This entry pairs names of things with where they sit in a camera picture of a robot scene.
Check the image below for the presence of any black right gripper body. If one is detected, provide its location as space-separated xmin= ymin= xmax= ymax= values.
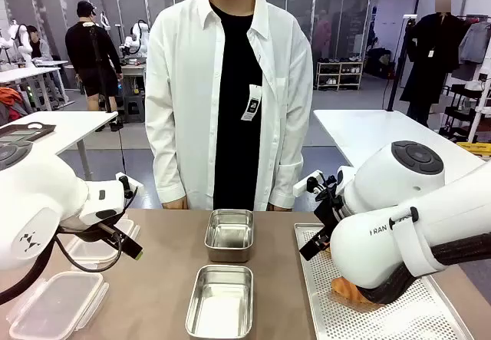
xmin=313 ymin=192 xmax=352 ymax=230

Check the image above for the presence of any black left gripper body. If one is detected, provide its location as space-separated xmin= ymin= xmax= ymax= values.
xmin=57 ymin=209 xmax=130 ymax=242

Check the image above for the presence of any clear plastic container lid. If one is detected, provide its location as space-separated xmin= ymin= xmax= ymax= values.
xmin=7 ymin=270 xmax=110 ymax=340
xmin=63 ymin=219 xmax=141 ymax=272

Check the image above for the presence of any empty steel container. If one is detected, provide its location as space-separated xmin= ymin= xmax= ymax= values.
xmin=203 ymin=208 xmax=255 ymax=263

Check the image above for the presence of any steel container for bread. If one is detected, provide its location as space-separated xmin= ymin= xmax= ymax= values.
xmin=185 ymin=264 xmax=255 ymax=339

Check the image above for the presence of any person's right hand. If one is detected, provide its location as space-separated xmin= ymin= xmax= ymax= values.
xmin=161 ymin=198 xmax=189 ymax=211

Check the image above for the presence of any perforated metal baking tray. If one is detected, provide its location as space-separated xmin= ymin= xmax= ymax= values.
xmin=293 ymin=223 xmax=476 ymax=340

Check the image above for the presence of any brown serving tray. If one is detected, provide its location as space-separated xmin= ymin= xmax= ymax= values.
xmin=0 ymin=121 xmax=58 ymax=153

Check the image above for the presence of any black step stool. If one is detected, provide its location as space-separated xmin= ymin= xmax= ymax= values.
xmin=123 ymin=95 xmax=147 ymax=124

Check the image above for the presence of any white hanging name tag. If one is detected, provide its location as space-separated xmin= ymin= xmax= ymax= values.
xmin=240 ymin=84 xmax=263 ymax=122

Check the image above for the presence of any wooden shoe rack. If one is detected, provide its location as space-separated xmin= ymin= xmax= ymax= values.
xmin=315 ymin=60 xmax=364 ymax=92

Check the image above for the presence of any black stand pole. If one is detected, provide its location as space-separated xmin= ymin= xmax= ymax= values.
xmin=386 ymin=15 xmax=418 ymax=112

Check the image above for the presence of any person in white shirt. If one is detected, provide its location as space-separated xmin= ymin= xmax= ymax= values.
xmin=144 ymin=0 xmax=315 ymax=213

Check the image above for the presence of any orange and red clothing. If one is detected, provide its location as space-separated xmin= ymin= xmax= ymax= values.
xmin=0 ymin=86 xmax=36 ymax=127

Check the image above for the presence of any yellow flat object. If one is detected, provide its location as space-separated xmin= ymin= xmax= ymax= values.
xmin=456 ymin=141 xmax=486 ymax=161

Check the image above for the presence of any black utility cart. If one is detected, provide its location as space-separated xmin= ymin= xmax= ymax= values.
xmin=438 ymin=82 xmax=485 ymax=144

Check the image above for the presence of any white background desk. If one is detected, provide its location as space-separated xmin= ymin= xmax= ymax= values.
xmin=0 ymin=60 xmax=76 ymax=111

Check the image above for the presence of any person in black coat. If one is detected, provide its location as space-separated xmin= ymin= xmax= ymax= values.
xmin=399 ymin=0 xmax=468 ymax=127

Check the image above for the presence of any man in black clothes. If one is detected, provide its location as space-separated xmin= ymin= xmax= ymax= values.
xmin=64 ymin=0 xmax=124 ymax=132

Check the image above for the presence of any seated person in grey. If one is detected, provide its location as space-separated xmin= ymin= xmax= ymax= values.
xmin=26 ymin=25 xmax=54 ymax=63

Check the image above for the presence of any grey hanging jacket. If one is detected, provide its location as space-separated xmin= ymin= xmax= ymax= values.
xmin=458 ymin=21 xmax=491 ymax=65

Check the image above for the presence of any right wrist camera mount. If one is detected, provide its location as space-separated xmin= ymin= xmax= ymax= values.
xmin=293 ymin=170 xmax=328 ymax=198

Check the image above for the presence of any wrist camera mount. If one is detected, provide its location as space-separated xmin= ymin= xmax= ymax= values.
xmin=293 ymin=170 xmax=328 ymax=198
xmin=114 ymin=171 xmax=145 ymax=196

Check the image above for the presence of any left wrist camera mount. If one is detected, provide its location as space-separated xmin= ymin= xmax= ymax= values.
xmin=114 ymin=171 xmax=145 ymax=196

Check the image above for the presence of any black floor cable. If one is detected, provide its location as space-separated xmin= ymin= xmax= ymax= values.
xmin=116 ymin=124 xmax=128 ymax=177

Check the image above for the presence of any black right arm cable sleeve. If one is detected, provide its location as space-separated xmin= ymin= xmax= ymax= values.
xmin=356 ymin=231 xmax=491 ymax=305

